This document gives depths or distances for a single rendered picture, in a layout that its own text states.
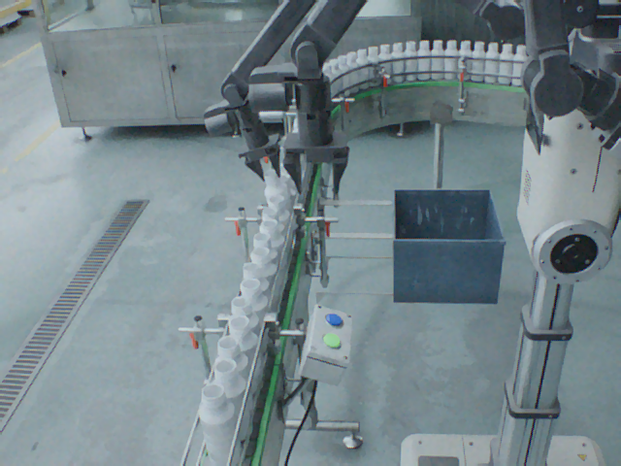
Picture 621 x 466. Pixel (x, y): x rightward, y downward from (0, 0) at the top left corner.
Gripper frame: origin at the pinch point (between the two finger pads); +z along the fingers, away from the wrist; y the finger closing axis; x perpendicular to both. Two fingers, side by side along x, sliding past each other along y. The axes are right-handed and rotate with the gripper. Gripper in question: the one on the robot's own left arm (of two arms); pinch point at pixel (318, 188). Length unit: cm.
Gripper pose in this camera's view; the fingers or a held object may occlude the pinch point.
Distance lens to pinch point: 111.2
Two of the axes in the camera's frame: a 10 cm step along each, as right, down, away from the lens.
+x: 1.1, -5.2, 8.5
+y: 9.9, 0.1, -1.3
